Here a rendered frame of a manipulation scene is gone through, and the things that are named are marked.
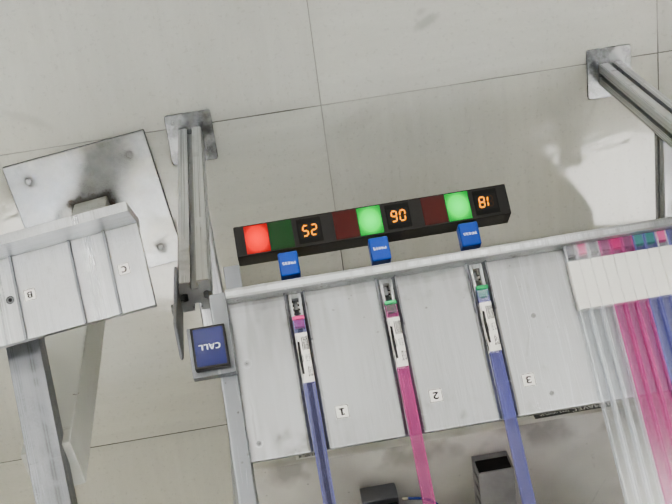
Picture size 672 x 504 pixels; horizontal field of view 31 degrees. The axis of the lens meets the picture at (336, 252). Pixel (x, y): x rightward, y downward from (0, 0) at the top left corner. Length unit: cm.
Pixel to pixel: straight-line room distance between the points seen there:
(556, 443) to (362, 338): 42
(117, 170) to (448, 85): 59
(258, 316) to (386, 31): 80
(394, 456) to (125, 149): 76
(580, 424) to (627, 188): 68
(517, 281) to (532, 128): 78
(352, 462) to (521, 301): 38
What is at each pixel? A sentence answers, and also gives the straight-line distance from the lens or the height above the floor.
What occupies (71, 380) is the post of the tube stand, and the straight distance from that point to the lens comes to 159.
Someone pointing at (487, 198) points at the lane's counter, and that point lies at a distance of 153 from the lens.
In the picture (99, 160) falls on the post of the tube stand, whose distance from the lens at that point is 215.
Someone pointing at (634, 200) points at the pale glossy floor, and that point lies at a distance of 233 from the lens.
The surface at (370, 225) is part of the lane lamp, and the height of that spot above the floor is 66.
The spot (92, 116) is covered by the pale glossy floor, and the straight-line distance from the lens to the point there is 214.
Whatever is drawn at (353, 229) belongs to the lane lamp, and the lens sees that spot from 150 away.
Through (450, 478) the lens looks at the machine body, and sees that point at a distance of 175.
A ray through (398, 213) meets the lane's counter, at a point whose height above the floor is 66.
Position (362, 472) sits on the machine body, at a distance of 172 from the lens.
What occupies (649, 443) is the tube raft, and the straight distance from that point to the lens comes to 145.
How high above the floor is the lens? 204
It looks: 66 degrees down
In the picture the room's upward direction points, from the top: 164 degrees clockwise
